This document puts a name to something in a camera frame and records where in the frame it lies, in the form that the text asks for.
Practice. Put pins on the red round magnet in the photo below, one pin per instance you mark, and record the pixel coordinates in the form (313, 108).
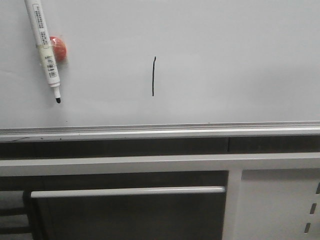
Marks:
(59, 48)

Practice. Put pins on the white whiteboard marker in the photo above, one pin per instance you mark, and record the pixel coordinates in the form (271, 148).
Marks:
(44, 45)

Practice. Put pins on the large whiteboard with aluminium frame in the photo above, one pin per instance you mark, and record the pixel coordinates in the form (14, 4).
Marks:
(163, 68)

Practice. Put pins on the dark chair with white rail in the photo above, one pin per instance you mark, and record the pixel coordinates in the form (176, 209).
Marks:
(150, 213)

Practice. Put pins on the white metal desk frame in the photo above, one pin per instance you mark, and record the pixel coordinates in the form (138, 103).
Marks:
(270, 196)

